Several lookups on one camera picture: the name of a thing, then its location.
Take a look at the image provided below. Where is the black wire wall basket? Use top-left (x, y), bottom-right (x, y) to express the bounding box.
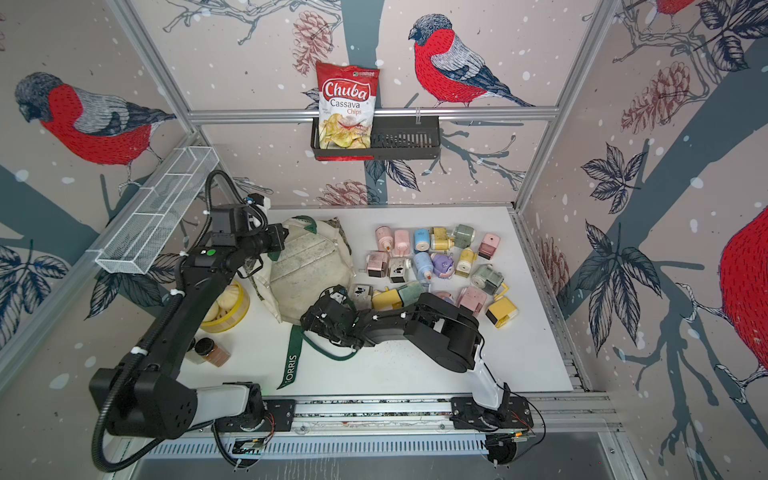
top-left (310, 116), bottom-right (441, 161)

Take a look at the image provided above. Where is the pink square pencil sharpener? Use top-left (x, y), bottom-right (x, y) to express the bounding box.
top-left (477, 233), bottom-right (500, 260)

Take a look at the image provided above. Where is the brown spice jar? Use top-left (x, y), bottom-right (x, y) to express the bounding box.
top-left (194, 337), bottom-right (231, 367)

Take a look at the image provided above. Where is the pink black-faced pencil sharpener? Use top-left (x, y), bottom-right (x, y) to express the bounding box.
top-left (365, 251), bottom-right (390, 278)

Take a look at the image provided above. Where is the cream green-handled tote bag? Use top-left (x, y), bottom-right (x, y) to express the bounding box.
top-left (246, 215), bottom-right (355, 388)

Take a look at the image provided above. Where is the yellow bowl with buns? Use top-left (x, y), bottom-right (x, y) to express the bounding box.
top-left (200, 281), bottom-right (250, 334)

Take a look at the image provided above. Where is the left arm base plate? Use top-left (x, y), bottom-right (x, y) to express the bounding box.
top-left (215, 399), bottom-right (297, 434)

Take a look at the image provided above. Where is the cream pencil sharpener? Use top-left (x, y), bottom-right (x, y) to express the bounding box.
top-left (388, 257), bottom-right (412, 284)

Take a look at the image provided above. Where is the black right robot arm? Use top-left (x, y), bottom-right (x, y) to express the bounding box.
top-left (300, 285), bottom-right (527, 433)

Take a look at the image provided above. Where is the dark-lid spice jar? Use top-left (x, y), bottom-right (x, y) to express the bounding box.
top-left (185, 339), bottom-right (203, 365)

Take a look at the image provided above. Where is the white wire mesh shelf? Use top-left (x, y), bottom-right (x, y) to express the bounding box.
top-left (95, 146), bottom-right (219, 274)

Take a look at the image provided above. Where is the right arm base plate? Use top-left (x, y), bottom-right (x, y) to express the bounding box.
top-left (449, 395), bottom-right (534, 433)

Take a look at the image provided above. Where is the light blue pencil sharpener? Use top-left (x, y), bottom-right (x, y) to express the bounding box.
top-left (413, 251), bottom-right (434, 283)

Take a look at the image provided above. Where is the red Chuba cassava chips bag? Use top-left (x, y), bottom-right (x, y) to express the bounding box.
top-left (316, 62), bottom-right (380, 150)

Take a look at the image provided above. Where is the pink boxy pencil sharpener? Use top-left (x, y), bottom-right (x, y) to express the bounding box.
top-left (458, 285), bottom-right (488, 318)

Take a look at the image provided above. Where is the pink dark-faced pencil sharpener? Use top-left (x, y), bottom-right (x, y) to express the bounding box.
top-left (434, 291), bottom-right (455, 305)

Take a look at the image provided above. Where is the grey white pencil sharpener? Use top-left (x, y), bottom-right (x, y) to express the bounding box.
top-left (349, 284), bottom-right (373, 311)

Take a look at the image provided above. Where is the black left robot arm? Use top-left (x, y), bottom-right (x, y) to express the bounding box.
top-left (89, 194), bottom-right (287, 473)

